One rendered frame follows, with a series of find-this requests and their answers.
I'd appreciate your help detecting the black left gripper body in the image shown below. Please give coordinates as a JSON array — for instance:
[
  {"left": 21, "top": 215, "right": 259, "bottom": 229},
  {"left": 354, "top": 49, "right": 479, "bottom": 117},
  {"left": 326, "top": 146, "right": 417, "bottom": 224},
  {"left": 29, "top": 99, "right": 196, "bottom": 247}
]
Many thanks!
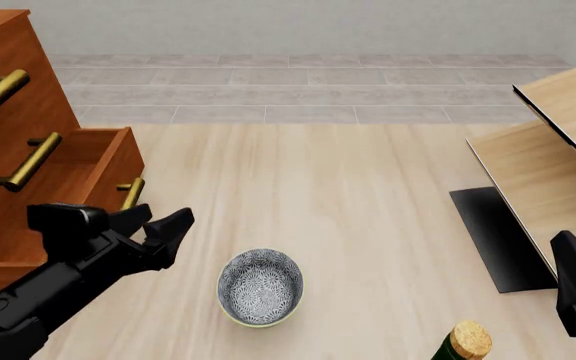
[{"left": 74, "top": 227, "right": 173, "bottom": 279}]

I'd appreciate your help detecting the wooden drawer with long handle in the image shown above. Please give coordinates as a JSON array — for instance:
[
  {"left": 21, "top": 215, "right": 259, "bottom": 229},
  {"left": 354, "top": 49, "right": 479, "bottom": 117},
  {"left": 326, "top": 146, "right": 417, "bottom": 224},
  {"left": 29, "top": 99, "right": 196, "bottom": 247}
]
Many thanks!
[{"left": 0, "top": 22, "right": 58, "bottom": 132}]

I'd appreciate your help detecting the short brass drawer handle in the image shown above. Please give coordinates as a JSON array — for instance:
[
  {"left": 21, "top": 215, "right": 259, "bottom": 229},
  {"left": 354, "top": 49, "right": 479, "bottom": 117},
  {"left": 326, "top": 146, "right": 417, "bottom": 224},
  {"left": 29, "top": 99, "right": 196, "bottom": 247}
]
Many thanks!
[{"left": 116, "top": 177, "right": 147, "bottom": 212}]

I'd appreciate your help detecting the grey patterned bowl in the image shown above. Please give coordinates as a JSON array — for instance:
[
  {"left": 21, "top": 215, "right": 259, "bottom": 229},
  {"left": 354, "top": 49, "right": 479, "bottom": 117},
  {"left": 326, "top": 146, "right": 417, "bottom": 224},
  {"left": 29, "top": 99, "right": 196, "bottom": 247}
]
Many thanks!
[{"left": 216, "top": 246, "right": 306, "bottom": 332}]

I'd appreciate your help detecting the wooden cabinet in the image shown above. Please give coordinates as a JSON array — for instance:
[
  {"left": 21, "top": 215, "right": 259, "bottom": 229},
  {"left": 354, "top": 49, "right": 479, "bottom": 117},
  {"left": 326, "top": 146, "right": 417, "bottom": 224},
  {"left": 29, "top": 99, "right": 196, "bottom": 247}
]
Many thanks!
[{"left": 0, "top": 9, "right": 147, "bottom": 307}]

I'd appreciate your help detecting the green bottle with cork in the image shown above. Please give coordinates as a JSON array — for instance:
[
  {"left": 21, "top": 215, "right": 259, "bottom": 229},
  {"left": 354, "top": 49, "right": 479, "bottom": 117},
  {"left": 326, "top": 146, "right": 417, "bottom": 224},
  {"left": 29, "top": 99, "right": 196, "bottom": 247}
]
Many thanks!
[{"left": 429, "top": 318, "right": 494, "bottom": 360}]

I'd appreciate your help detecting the medium brass drawer handle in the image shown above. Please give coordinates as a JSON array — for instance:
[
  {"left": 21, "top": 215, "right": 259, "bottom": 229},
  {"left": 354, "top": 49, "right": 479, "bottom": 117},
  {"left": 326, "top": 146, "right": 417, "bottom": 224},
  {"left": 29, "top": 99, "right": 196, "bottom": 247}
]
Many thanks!
[{"left": 0, "top": 131, "right": 64, "bottom": 193}]

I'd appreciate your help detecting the open wooden drawer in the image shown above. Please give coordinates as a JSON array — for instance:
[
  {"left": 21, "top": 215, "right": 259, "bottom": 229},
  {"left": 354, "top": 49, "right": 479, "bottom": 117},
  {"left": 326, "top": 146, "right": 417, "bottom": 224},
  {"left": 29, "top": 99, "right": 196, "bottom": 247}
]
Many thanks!
[{"left": 0, "top": 126, "right": 147, "bottom": 307}]

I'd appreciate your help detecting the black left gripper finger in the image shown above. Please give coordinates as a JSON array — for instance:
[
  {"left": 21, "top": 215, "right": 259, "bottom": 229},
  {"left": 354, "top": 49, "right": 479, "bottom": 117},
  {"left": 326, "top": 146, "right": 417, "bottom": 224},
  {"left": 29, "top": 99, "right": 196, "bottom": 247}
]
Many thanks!
[
  {"left": 108, "top": 202, "right": 154, "bottom": 239},
  {"left": 142, "top": 206, "right": 196, "bottom": 270}
]

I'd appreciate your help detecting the pale wooden rack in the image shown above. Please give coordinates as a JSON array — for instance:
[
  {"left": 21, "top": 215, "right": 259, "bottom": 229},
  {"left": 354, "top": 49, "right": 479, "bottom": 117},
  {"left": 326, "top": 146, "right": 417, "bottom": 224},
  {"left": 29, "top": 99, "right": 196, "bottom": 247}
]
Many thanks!
[{"left": 464, "top": 55, "right": 576, "bottom": 279}]

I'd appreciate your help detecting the long brass drawer handle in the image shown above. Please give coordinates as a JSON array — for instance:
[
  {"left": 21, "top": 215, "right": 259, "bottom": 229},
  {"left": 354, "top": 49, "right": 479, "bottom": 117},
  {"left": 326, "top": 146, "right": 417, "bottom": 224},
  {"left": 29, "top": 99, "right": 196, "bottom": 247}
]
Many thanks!
[{"left": 0, "top": 68, "right": 32, "bottom": 129}]

